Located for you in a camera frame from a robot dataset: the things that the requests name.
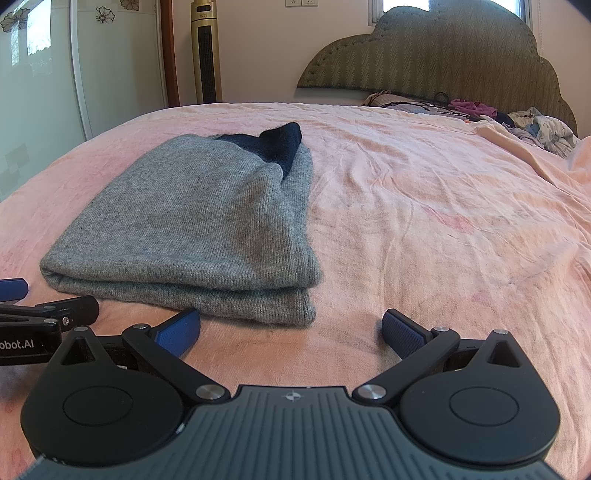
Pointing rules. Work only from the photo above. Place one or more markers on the frosted glass sliding door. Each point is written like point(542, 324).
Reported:
point(46, 92)

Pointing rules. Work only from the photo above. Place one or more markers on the flower sticker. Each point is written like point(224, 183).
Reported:
point(129, 3)
point(11, 21)
point(105, 14)

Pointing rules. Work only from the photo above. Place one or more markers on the peach blanket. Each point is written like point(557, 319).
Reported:
point(554, 170)

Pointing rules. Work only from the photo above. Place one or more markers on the pile of light clothes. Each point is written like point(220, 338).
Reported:
point(545, 131)

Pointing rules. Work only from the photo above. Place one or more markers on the window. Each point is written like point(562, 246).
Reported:
point(376, 5)

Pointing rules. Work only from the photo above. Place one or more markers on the pink crumpled cloth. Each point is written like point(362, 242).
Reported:
point(473, 108)

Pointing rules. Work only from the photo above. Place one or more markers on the grey sweater with navy sleeves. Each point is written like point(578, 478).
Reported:
point(184, 221)

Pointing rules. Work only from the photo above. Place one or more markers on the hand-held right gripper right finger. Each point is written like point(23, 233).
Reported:
point(406, 334)

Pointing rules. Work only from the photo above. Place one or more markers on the gold tower heater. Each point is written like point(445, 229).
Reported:
point(206, 55)

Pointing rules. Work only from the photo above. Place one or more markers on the pink bed sheet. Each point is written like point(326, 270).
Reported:
point(438, 230)

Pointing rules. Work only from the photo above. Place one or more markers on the olive padded headboard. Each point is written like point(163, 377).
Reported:
point(438, 55)

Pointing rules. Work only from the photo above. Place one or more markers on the white wall socket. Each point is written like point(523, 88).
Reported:
point(302, 2)

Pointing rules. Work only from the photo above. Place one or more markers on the brown wooden door frame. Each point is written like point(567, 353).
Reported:
point(171, 55)

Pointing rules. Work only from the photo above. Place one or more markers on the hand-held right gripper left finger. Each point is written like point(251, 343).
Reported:
point(178, 332)

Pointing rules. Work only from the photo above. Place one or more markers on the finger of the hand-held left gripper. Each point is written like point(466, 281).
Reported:
point(11, 290)
point(78, 309)

